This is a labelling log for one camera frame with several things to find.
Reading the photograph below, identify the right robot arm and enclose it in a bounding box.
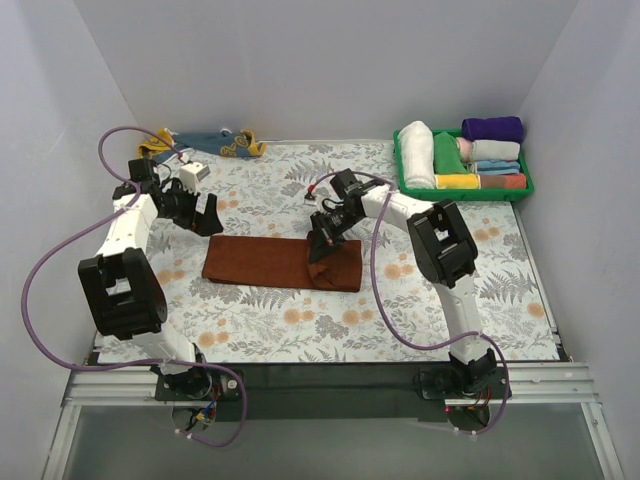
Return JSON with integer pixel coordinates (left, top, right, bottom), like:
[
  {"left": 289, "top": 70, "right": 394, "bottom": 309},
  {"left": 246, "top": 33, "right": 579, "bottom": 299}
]
[{"left": 308, "top": 169, "right": 497, "bottom": 394}]

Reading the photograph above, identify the pink rolled towel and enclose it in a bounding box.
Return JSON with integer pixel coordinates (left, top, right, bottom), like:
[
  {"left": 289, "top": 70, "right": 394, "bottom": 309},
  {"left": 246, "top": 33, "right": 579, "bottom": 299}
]
[{"left": 456, "top": 137, "right": 473, "bottom": 163}]

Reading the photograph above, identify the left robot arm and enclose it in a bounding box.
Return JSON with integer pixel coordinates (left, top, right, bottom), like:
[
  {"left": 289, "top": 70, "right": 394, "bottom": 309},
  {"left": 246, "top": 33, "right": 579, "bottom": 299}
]
[{"left": 78, "top": 158, "right": 223, "bottom": 400}]

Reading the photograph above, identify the aluminium frame rail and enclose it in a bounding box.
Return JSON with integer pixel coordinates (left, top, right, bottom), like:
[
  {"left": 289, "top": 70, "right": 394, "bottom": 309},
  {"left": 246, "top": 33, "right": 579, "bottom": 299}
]
[{"left": 43, "top": 361, "right": 624, "bottom": 479}]

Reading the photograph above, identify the red brown rolled towel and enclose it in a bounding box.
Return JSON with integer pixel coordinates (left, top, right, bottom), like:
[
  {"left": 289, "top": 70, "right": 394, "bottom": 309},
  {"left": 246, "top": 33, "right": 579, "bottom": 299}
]
[{"left": 478, "top": 173, "right": 527, "bottom": 190}]

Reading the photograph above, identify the white rolled towel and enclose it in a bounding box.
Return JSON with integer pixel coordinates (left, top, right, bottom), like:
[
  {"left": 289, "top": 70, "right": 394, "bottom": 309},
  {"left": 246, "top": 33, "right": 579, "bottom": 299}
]
[{"left": 398, "top": 120, "right": 436, "bottom": 189}]

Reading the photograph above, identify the blue yellow crumpled cloth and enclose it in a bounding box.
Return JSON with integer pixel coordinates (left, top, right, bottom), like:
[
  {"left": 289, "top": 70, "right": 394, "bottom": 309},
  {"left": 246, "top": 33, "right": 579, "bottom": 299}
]
[{"left": 132, "top": 128, "right": 267, "bottom": 167}]

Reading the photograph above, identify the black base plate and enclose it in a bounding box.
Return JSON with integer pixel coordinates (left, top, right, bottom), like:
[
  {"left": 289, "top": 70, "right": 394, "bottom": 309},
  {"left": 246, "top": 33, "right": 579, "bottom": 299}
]
[
  {"left": 413, "top": 360, "right": 512, "bottom": 400},
  {"left": 154, "top": 367, "right": 242, "bottom": 401}
]

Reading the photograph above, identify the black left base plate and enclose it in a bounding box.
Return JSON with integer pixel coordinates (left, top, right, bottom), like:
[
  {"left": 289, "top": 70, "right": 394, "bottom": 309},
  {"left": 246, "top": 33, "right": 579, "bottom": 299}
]
[{"left": 154, "top": 367, "right": 242, "bottom": 401}]

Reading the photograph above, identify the green plastic tray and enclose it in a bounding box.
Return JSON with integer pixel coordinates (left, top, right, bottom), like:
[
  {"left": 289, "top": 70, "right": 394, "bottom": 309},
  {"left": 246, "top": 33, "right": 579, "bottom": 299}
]
[{"left": 393, "top": 130, "right": 535, "bottom": 202}]

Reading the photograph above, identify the grey rolled towel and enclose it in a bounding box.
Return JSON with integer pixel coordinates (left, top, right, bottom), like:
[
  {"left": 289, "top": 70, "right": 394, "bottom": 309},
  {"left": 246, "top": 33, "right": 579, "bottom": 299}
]
[{"left": 470, "top": 139, "right": 521, "bottom": 162}]

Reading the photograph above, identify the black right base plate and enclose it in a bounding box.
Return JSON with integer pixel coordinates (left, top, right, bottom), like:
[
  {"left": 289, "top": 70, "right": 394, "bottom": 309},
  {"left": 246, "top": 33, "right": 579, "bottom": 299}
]
[{"left": 413, "top": 360, "right": 512, "bottom": 400}]

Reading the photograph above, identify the yellow rolled towel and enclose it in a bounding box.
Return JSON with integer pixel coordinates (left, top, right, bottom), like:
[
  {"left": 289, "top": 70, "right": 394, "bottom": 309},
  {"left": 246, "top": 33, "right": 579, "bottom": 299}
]
[{"left": 435, "top": 173, "right": 480, "bottom": 190}]

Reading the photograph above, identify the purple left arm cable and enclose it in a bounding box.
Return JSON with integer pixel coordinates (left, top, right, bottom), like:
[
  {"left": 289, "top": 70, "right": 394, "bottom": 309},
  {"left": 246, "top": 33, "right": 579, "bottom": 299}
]
[{"left": 20, "top": 125, "right": 249, "bottom": 448}]

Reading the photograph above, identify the purple rolled towel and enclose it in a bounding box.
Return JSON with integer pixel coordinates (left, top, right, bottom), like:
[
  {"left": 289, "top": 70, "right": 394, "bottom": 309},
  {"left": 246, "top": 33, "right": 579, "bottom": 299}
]
[{"left": 461, "top": 116, "right": 525, "bottom": 143}]

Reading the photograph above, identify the floral patterned table mat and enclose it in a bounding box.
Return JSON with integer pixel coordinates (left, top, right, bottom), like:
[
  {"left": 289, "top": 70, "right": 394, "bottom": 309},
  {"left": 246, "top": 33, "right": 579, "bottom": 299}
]
[{"left": 147, "top": 141, "right": 558, "bottom": 363}]

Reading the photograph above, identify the green rolled towel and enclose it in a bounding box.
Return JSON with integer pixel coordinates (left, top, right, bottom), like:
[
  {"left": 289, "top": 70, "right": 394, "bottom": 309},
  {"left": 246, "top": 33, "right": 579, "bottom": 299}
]
[{"left": 434, "top": 132, "right": 469, "bottom": 175}]

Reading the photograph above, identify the light blue rolled towel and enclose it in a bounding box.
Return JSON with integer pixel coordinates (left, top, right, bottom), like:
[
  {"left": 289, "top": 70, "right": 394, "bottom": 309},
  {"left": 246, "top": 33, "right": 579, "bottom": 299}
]
[{"left": 471, "top": 160, "right": 521, "bottom": 175}]

